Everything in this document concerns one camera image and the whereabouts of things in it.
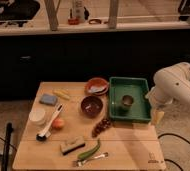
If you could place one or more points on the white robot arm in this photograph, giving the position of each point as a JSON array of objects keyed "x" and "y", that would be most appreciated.
[{"x": 169, "y": 83}]

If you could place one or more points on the orange bowl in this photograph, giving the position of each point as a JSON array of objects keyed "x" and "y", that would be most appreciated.
[{"x": 96, "y": 86}]

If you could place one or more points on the dark brown bowl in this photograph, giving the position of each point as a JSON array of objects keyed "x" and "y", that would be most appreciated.
[{"x": 91, "y": 106}]

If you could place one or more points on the green plastic tray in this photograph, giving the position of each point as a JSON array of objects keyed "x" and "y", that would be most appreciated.
[{"x": 135, "y": 87}]

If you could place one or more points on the dark red grapes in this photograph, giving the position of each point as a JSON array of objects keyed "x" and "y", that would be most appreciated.
[{"x": 100, "y": 127}]

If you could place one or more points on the blue sponge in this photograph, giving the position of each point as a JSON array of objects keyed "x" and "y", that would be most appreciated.
[{"x": 48, "y": 99}]

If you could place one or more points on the orange peach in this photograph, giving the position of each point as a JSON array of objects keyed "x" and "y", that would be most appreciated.
[{"x": 58, "y": 123}]

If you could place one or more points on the white round container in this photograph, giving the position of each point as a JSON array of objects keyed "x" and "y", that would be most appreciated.
[{"x": 37, "y": 116}]

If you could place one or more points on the green pepper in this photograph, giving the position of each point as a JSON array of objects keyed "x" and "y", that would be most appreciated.
[{"x": 90, "y": 152}]

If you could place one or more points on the white bottle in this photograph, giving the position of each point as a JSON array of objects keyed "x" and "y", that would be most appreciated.
[{"x": 78, "y": 10}]

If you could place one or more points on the black pole stand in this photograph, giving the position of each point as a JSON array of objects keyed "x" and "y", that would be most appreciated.
[{"x": 5, "y": 158}]

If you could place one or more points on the black office chair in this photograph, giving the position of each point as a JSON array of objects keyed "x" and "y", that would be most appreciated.
[{"x": 18, "y": 12}]

